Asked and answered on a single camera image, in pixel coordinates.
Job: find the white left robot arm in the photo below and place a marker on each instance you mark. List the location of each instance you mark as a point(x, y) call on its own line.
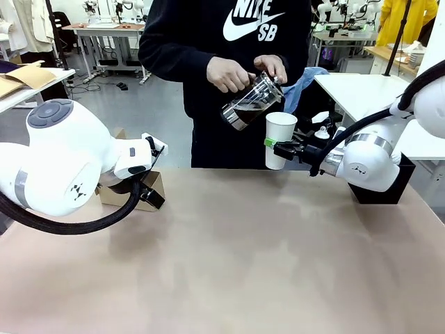
point(62, 167)

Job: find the white plastic wrapper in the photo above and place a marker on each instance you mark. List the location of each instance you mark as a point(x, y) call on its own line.
point(320, 117)

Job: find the black office chair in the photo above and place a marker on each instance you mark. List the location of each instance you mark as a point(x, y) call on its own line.
point(64, 22)

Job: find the person's right hand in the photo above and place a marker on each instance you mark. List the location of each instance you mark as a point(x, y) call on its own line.
point(227, 74)

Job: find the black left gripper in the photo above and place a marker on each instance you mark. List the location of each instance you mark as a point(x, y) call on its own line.
point(153, 198)

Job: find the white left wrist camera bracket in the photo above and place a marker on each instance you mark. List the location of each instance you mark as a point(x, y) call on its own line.
point(158, 144)

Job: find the wooden background table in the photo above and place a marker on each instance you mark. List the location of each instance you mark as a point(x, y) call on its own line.
point(382, 54)

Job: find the blue cloth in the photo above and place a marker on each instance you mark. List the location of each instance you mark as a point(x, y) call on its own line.
point(302, 83)

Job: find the white table with cardboard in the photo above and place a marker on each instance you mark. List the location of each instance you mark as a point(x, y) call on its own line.
point(62, 73)

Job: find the glass french press with coffee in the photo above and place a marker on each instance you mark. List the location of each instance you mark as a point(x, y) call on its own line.
point(243, 113)

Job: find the white hanging coat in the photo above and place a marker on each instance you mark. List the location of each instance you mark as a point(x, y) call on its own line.
point(40, 24)
point(10, 24)

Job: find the brown cardboard sheets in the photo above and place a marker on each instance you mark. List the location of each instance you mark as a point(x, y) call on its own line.
point(24, 78)

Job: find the background table with robots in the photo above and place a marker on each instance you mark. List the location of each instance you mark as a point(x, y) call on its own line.
point(347, 35)

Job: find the grey background work table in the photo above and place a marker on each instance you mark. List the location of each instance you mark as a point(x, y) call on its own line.
point(104, 29)

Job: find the white side table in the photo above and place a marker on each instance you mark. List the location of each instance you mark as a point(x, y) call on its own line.
point(365, 87)

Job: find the person in yellow coat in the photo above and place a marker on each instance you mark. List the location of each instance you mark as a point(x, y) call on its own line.
point(396, 21)

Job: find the small brown cardboard box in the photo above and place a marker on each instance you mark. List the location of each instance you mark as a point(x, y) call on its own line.
point(120, 134)

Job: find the white paper cup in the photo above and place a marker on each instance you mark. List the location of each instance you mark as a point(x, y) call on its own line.
point(280, 127)

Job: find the person's left hand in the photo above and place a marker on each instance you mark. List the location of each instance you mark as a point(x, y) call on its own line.
point(273, 66)

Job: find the black tripod pole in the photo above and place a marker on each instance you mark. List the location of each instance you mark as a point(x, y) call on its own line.
point(400, 35)
point(57, 35)

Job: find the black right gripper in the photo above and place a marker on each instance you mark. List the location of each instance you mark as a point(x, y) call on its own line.
point(310, 154)

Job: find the person in black hoodie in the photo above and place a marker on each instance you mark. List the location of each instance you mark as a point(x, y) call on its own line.
point(208, 35)

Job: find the brown cardboard cup carrier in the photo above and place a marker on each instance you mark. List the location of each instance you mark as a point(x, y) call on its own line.
point(111, 199)

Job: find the black open box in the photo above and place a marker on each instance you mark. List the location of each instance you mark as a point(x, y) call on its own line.
point(405, 181)

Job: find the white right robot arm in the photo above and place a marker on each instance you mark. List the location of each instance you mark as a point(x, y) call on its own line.
point(368, 163)

